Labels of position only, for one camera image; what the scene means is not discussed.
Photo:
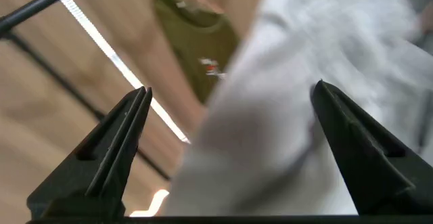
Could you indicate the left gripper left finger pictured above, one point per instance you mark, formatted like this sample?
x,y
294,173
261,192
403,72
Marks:
x,y
101,159

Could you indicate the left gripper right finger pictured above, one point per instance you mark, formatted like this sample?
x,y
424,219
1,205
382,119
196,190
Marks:
x,y
368,156

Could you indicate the pale grey shorts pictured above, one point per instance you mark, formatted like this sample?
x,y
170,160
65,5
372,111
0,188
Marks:
x,y
287,48

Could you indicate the green shirt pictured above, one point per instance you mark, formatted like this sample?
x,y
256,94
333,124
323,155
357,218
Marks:
x,y
196,41

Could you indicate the black clothes rack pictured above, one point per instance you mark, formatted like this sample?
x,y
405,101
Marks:
x,y
34,5

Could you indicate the beige curtain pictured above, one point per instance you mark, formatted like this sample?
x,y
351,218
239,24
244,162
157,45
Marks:
x,y
34,99

